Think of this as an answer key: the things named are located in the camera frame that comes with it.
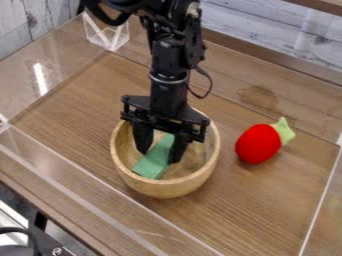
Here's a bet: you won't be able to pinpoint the red plush strawberry toy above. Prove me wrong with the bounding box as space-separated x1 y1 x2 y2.
236 117 296 164

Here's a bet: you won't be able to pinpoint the clear acrylic tray walls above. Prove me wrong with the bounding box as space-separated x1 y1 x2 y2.
0 19 342 256

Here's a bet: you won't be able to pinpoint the black stand at corner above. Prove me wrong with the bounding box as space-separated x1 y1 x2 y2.
0 209 77 256

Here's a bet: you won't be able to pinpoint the clear acrylic corner bracket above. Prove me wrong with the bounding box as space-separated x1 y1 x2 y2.
82 13 130 52

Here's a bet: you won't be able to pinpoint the black cable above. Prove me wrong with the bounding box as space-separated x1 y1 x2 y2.
186 65 214 100

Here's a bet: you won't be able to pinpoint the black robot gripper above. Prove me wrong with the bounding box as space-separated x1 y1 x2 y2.
122 77 210 164

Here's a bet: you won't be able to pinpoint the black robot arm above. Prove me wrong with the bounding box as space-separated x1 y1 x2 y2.
81 0 210 164

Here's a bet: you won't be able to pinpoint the brown wooden bowl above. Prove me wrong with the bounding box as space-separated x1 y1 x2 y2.
110 120 221 199

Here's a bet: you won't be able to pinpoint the green rectangular block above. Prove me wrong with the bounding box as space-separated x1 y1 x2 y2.
132 134 174 179

